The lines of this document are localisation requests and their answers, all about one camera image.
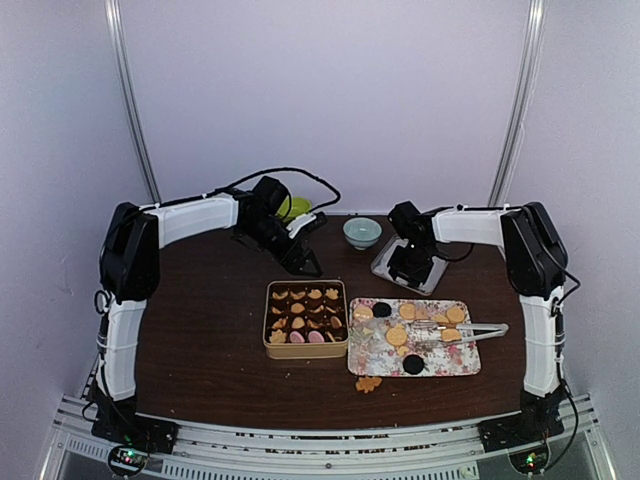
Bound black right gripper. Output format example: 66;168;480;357
388;240;435;287

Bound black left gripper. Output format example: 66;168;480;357
240;216;323;277

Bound gold cookie tin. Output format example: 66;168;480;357
262;279;349;360

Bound floral cookie tray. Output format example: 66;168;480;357
347;298;481;377

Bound pink round cookie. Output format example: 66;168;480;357
289;331;305;343

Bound metal serving tongs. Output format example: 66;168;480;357
408;321;509;345

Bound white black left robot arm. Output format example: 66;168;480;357
94;168;327;444

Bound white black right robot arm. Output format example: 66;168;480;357
387;201;572;452

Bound green bowl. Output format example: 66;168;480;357
277;197;312;222

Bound light blue striped bowl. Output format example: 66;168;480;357
343;216;383;251

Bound round patterned biscuit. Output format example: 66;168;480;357
352;305;374;321

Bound black sandwich cookie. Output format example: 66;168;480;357
403;354;425;375

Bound brown tree cookie on table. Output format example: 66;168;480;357
355;376;382;394

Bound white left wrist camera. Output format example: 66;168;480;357
286;212;327;239

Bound aluminium corner post right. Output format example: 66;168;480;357
487;0;547;207

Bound aluminium corner post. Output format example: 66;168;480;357
104;0;162;203
487;0;547;207

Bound aluminium front rail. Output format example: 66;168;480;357
35;395;622;479

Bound aluminium corner post left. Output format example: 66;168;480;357
104;0;162;203

